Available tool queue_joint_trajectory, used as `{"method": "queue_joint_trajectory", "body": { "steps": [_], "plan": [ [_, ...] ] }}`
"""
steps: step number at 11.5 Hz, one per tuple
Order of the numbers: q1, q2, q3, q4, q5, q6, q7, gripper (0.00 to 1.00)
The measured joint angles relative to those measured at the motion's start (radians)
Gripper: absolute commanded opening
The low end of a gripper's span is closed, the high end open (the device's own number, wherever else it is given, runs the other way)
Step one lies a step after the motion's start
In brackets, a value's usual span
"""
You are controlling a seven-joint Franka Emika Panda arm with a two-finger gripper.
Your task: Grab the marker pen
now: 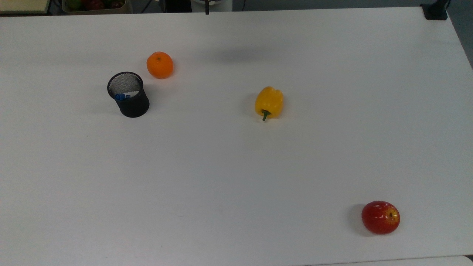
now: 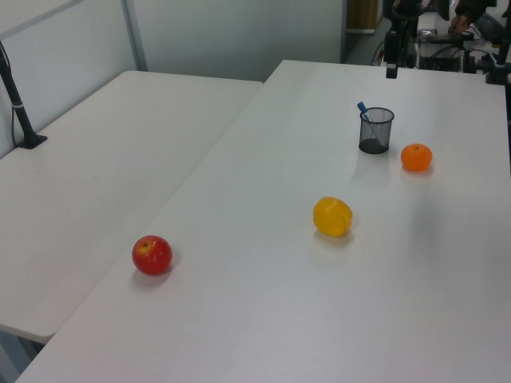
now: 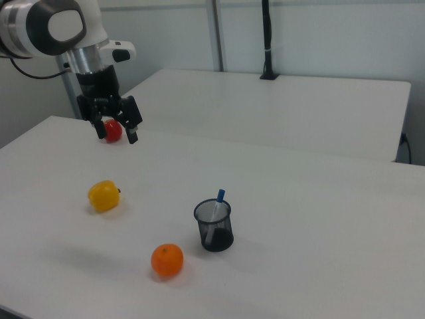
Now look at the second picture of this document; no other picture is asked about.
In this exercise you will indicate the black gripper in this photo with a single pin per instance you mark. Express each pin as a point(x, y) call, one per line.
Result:
point(399, 48)

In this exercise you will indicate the blue white marker pen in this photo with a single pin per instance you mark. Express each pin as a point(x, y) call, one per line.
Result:
point(363, 109)

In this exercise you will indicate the bystander dark sleeve forearm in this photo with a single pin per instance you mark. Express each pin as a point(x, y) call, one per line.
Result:
point(475, 7)

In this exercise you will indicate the black mesh pen cup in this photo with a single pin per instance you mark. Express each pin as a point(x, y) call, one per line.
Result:
point(375, 131)

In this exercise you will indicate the bystander hand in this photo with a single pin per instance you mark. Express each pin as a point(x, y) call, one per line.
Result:
point(459, 23)

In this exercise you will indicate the black electronics box on desk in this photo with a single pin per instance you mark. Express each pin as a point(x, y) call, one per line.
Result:
point(441, 60)

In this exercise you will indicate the wooden brown panel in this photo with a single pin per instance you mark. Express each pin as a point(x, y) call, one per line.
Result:
point(361, 15)

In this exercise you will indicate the orange mandarin fruit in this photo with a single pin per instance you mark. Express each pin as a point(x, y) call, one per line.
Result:
point(416, 158)

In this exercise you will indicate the black keyboard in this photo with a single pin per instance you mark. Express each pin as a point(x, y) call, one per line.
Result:
point(490, 28)

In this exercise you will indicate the yellow bell pepper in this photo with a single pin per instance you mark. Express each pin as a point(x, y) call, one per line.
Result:
point(332, 217)

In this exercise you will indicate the red apple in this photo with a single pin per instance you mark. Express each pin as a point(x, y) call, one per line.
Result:
point(152, 256)

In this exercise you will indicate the black camera stand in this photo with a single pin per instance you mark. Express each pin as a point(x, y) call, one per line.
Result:
point(498, 68)

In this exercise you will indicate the grey partition frame post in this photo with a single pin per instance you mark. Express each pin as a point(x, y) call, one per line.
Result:
point(135, 36)

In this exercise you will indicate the black camera pole with base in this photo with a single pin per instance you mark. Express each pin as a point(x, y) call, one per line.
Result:
point(18, 107)

